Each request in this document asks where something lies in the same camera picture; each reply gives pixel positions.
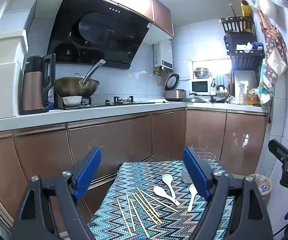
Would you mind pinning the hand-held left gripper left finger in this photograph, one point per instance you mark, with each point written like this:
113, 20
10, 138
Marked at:
88, 172

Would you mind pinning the steel pan lid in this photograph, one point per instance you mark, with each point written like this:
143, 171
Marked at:
194, 99

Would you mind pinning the white plastic box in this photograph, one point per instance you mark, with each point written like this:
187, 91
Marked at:
1, 90
8, 47

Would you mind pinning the white ceramic spoon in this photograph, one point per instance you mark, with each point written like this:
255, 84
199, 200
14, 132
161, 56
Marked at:
160, 192
167, 178
193, 190

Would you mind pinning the blue zigzag knitted cloth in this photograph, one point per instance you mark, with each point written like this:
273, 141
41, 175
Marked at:
134, 175

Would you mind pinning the white water heater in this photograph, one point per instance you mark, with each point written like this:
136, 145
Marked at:
164, 55

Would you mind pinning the white microwave oven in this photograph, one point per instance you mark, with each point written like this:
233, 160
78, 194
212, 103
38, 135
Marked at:
200, 87

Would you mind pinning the blue and white rags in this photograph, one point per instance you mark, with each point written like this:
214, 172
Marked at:
256, 45

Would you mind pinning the wooden stick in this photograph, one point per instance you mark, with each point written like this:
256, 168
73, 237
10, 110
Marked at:
232, 10

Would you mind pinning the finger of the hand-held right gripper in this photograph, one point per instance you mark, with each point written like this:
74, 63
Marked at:
279, 150

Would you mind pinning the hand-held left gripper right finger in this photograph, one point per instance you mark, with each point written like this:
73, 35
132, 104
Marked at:
196, 172

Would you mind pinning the brown electric kettle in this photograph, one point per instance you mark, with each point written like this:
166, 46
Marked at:
33, 90

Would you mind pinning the grey box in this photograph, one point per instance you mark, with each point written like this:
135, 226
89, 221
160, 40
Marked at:
26, 12

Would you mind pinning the black wall rack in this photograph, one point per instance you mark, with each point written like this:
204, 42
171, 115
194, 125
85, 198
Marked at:
244, 62

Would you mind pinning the bunch of wooden chopsticks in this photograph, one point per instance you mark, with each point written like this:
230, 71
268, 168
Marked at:
146, 208

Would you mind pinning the clear bottle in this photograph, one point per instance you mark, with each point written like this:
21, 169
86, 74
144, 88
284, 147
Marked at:
242, 96

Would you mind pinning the white plastic bags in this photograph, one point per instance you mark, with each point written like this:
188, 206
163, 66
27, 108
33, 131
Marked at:
271, 5

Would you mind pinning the steel wok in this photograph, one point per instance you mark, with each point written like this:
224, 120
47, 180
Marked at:
73, 86

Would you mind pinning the yellow roll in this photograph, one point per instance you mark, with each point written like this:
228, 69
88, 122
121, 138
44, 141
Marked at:
245, 12

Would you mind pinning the black frying pan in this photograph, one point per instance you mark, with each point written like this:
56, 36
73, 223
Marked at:
220, 98

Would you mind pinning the orange jar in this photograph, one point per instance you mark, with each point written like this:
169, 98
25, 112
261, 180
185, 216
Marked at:
252, 98

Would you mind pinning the trash bin with plastic bag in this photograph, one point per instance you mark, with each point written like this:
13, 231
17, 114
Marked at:
261, 185

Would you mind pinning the white bowl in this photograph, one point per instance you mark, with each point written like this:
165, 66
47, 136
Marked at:
71, 100

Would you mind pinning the rice cooker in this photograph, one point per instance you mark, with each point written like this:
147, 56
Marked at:
175, 94

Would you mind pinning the brown floral apron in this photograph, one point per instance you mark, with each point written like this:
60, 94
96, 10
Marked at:
274, 55

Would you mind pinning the stacked steel pots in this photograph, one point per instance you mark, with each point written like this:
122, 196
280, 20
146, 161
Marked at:
202, 73

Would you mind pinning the clear glass utensil holder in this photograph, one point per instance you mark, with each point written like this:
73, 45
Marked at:
209, 161

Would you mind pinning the gas stove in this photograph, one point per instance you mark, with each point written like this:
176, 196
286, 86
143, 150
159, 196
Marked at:
124, 101

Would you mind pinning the black range hood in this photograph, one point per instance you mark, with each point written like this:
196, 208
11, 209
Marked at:
96, 30

